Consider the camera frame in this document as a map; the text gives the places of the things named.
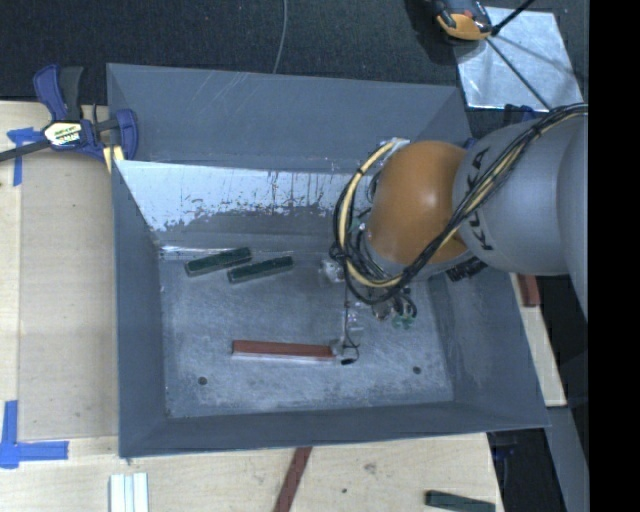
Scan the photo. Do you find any dark green flat block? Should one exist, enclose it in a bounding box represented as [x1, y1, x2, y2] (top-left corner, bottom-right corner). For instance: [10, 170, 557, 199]
[184, 246, 253, 278]
[226, 255, 296, 285]
[424, 490, 497, 512]

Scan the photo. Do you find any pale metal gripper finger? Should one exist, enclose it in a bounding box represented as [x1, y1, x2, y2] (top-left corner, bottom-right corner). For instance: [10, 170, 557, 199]
[319, 256, 347, 287]
[329, 323, 365, 366]

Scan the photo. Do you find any grey metal bin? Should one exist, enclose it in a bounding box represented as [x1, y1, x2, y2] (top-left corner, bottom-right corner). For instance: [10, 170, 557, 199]
[105, 62, 552, 459]

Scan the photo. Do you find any pale wood board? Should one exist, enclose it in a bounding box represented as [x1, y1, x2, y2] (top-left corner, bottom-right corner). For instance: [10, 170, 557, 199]
[16, 154, 121, 442]

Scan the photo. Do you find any black cylinder on white bracket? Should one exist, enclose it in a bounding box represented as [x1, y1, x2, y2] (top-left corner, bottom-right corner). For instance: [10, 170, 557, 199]
[445, 261, 489, 284]

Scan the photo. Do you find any red-brown flat block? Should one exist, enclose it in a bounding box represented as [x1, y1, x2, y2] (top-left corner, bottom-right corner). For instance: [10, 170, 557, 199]
[231, 339, 337, 364]
[272, 446, 314, 512]

